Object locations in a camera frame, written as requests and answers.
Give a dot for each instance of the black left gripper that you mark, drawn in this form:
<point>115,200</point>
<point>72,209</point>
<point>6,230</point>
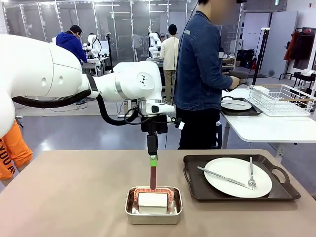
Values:
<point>155,126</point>

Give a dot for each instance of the red silicone spatula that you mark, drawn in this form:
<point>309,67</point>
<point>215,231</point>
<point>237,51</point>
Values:
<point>153,200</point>

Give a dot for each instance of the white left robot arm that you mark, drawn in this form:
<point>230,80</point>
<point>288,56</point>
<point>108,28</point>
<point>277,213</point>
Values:
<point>49,71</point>

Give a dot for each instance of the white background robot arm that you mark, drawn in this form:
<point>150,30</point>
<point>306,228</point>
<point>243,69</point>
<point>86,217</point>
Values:
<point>93,45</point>
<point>154,43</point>

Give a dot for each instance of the person's right forearm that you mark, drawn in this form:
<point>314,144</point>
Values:
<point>223,82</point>

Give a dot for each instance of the person's right hand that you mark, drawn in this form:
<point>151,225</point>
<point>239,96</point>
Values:
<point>238,81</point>

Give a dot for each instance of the dark brown serving tray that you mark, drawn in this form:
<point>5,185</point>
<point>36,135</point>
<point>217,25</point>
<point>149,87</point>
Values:
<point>254,111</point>
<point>195,187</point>

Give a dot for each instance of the rectangular steel tin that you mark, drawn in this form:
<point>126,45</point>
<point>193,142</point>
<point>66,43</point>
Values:
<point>154,218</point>

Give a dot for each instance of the silver table knife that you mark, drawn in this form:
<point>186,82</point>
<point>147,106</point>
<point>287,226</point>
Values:
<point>234,104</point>
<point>222,176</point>

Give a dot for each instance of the white round plate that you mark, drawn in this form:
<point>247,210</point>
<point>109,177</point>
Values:
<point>229,180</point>
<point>235,106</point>

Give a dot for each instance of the person in cream sweater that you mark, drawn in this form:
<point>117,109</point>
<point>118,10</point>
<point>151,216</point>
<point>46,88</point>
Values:
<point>169,56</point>

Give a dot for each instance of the person in denim jacket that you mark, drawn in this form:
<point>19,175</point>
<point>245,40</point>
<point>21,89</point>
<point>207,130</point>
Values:
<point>197,61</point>

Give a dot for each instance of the silver fork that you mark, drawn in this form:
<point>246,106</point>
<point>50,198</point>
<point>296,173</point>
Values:
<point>251,172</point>

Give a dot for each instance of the wooden shoe shelf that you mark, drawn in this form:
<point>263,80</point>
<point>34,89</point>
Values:
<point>228,64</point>

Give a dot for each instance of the white side table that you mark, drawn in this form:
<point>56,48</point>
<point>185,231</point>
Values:
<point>271,128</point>

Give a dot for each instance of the white cutlery holder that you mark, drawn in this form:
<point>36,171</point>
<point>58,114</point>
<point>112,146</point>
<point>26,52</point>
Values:
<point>261,90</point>

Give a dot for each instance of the black luggage bags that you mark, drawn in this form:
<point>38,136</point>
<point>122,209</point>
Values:
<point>245,58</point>

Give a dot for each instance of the person in blue hoodie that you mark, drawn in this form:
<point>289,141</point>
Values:
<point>70,44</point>

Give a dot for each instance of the person in orange shorts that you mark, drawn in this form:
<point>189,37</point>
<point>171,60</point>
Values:
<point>12,155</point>

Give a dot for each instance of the black tripod stand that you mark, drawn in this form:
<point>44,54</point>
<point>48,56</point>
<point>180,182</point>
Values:
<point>263,49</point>

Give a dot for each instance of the black utility cart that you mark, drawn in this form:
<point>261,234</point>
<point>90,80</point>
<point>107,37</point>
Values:
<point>304,78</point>

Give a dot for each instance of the orange hanging jacket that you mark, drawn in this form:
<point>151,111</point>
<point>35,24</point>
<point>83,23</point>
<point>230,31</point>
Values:
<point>291,45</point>

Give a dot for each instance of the dark hanging coat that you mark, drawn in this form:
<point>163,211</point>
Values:
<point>304,49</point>

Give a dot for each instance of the small white camera box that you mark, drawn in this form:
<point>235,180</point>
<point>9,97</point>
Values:
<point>180,125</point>

